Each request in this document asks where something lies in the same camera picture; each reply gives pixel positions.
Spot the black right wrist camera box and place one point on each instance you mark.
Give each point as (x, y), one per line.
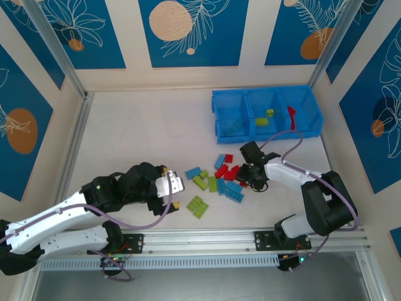
(250, 150)

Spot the aluminum frame beam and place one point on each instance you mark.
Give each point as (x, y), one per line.
(28, 288)
(368, 276)

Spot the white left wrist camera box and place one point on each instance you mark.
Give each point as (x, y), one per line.
(178, 185)

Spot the aluminum table edge rail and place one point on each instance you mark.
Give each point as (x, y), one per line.
(79, 131)

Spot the blue lego brick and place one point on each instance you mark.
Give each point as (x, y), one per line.
(233, 186)
(220, 186)
(220, 160)
(235, 124)
(235, 197)
(192, 173)

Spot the aluminum base mounting rail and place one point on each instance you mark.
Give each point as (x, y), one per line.
(203, 239)

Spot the blue three-compartment plastic bin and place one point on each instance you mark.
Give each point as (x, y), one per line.
(228, 103)

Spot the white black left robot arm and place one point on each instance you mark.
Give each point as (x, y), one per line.
(47, 216)

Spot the metal corner bracket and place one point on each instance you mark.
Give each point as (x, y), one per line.
(89, 95)

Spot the black controller board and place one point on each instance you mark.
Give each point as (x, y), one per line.
(116, 261)
(291, 261)

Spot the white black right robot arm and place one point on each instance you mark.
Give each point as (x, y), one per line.
(288, 172)

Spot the aluminum frame post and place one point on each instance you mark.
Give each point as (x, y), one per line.
(334, 47)
(56, 47)

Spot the blue floral wall panel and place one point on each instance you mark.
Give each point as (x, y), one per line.
(18, 94)
(360, 125)
(396, 238)
(219, 31)
(94, 47)
(282, 31)
(360, 37)
(37, 56)

